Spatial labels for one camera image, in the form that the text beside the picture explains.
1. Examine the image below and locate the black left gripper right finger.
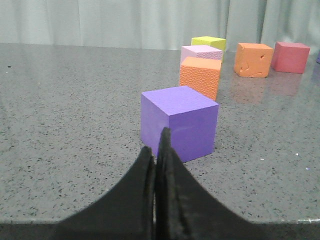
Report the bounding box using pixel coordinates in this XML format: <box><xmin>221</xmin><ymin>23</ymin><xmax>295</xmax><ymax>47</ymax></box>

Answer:
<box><xmin>155</xmin><ymin>127</ymin><xmax>262</xmax><ymax>240</ymax></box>

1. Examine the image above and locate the yellow foam block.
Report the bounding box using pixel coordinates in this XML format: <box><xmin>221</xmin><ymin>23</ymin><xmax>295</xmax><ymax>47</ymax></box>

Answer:
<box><xmin>191</xmin><ymin>36</ymin><xmax>227</xmax><ymax>51</ymax></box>

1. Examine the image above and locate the red foam block centre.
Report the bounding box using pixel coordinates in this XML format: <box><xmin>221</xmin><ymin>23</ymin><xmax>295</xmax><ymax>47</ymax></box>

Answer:
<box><xmin>271</xmin><ymin>41</ymin><xmax>311</xmax><ymax>74</ymax></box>

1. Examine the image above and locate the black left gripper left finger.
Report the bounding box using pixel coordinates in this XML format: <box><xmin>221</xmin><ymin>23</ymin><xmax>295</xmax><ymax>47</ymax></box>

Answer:
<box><xmin>53</xmin><ymin>146</ymin><xmax>155</xmax><ymax>240</ymax></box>

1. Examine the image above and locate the purple foam block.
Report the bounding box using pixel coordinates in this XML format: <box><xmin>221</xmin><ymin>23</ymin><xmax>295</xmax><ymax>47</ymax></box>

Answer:
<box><xmin>316</xmin><ymin>50</ymin><xmax>320</xmax><ymax>64</ymax></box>
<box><xmin>140</xmin><ymin>86</ymin><xmax>220</xmax><ymax>162</ymax></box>

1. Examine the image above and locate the pink textured foam block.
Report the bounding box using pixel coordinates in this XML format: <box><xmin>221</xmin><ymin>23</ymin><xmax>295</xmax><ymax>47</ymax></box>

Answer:
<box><xmin>180</xmin><ymin>45</ymin><xmax>224</xmax><ymax>63</ymax></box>

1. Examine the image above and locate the orange textured foam block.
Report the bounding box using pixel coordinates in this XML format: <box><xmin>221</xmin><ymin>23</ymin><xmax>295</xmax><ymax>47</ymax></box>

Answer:
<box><xmin>179</xmin><ymin>56</ymin><xmax>222</xmax><ymax>101</ymax></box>

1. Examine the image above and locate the purple foam block far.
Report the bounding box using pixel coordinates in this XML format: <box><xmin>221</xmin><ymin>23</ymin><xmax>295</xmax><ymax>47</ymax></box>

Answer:
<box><xmin>316</xmin><ymin>50</ymin><xmax>320</xmax><ymax>64</ymax></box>

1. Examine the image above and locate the orange dented foam block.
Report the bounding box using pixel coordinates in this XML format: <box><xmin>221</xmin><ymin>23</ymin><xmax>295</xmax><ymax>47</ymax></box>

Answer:
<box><xmin>233</xmin><ymin>42</ymin><xmax>274</xmax><ymax>78</ymax></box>

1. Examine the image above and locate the purple foam block near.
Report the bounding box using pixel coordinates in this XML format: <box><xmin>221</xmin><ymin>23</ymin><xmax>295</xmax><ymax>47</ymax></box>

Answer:
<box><xmin>140</xmin><ymin>86</ymin><xmax>220</xmax><ymax>162</ymax></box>

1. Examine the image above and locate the grey curtain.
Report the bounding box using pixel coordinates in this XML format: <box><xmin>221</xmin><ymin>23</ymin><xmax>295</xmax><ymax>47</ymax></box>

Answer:
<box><xmin>0</xmin><ymin>0</ymin><xmax>320</xmax><ymax>52</ymax></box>

